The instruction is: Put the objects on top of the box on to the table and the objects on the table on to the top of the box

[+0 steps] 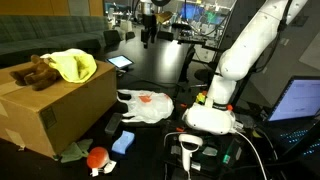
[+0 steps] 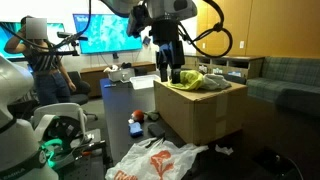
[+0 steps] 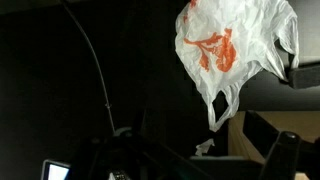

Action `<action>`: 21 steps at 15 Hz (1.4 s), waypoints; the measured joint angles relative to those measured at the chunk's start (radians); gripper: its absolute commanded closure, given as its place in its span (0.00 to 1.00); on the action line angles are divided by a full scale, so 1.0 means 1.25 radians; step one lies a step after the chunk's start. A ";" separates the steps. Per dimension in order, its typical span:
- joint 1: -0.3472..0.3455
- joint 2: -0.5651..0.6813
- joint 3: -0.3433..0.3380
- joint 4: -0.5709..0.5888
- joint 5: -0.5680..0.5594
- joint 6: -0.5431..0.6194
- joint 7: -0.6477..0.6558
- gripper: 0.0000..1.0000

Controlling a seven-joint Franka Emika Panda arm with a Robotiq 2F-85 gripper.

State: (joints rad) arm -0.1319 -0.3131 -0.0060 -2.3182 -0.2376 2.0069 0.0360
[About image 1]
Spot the white plastic shopping bag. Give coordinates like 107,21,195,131
117,89,174,124

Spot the blue sponge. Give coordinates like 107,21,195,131
112,131,135,155

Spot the yellow green cloth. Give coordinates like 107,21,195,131
41,48,97,83

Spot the brown plush toy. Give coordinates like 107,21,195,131
9,55,61,91

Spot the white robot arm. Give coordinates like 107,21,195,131
205,0,308,107

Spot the large cardboard box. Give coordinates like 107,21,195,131
0,61,117,158

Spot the tablet with lit screen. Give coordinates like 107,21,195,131
107,55,133,69

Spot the black rectangular sponge block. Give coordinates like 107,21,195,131
105,113,122,135

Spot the white VR controller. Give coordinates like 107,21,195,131
178,134,203,171

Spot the red ball toy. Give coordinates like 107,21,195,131
87,147,110,169

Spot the green cloth toy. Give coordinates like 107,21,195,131
61,139,93,163

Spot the open laptop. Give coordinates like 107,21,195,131
258,75,320,161

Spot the green plaid sofa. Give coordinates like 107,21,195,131
0,15,108,68

